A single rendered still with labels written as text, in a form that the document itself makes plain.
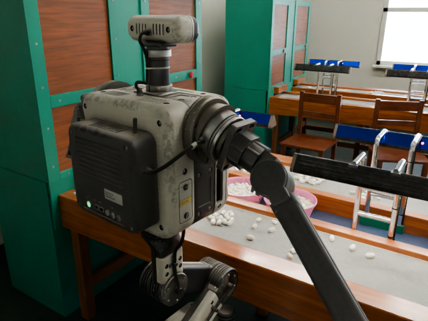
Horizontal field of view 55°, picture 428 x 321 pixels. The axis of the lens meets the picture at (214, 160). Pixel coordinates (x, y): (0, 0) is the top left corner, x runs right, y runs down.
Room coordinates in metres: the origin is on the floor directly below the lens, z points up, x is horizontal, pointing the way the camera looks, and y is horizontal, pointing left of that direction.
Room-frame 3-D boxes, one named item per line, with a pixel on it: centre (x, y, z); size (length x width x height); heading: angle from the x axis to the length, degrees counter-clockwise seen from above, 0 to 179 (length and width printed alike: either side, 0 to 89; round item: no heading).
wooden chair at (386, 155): (3.52, -1.67, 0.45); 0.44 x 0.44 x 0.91; 81
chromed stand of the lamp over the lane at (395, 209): (1.48, -0.64, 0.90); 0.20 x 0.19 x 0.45; 57
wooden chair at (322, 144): (3.86, -0.94, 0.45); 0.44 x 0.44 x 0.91; 56
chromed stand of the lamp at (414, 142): (1.82, -0.85, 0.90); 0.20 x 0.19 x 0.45; 57
